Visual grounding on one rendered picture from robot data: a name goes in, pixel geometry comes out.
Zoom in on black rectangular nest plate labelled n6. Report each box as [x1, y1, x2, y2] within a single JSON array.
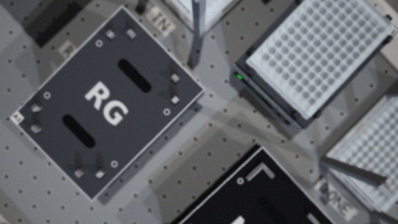
[[170, 144, 335, 224]]

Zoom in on dark grey regrip nest plate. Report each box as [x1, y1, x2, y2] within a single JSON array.
[[10, 5, 206, 202]]

